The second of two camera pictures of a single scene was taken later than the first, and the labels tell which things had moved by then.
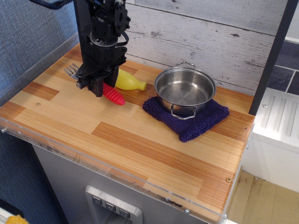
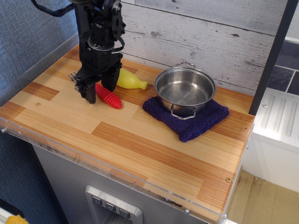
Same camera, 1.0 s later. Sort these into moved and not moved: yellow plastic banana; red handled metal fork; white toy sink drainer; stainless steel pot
Moved: red handled metal fork
Not moved: yellow plastic banana; white toy sink drainer; stainless steel pot
